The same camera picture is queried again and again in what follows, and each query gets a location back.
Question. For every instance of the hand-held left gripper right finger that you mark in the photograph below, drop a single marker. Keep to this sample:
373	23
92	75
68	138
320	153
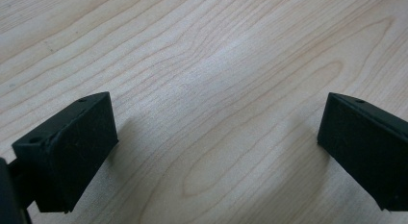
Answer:
369	147

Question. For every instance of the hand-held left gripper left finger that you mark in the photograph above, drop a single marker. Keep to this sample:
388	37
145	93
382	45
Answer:
73	153

